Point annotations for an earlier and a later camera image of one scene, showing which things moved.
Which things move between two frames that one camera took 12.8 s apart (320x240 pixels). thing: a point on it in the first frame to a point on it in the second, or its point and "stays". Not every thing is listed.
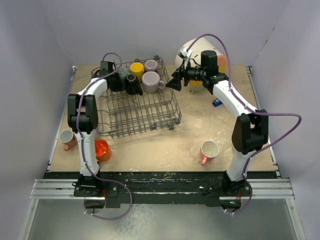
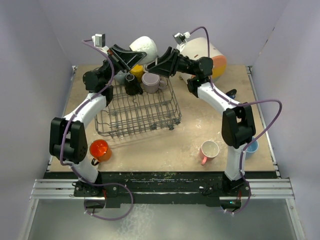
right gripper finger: x=175 y=83 to x=166 y=63
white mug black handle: x=133 y=87 stays
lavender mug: x=151 y=82 stays
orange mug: x=102 y=152 stays
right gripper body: x=191 y=73 to x=183 y=65
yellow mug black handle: x=137 y=68 stays
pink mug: x=209 y=150 stays
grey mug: x=123 y=73 stays
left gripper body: x=117 y=86 to x=117 y=61
